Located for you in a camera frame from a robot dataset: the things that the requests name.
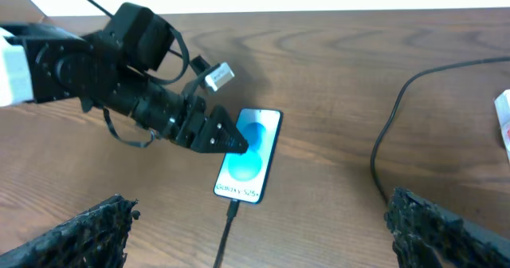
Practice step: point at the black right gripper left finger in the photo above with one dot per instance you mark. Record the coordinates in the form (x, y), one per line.
(96, 237)

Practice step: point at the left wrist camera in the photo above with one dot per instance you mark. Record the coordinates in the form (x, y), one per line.
(211, 77)

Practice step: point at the white power strip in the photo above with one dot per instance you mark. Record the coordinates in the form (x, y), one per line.
(502, 110)

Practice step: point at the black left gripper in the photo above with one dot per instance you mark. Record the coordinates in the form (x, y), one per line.
(192, 128)

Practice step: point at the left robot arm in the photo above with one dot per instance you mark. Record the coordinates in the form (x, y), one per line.
(112, 70)

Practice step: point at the blue smartphone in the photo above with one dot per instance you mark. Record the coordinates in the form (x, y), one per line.
(243, 176)

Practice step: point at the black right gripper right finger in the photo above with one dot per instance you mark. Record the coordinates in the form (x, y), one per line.
(426, 234)

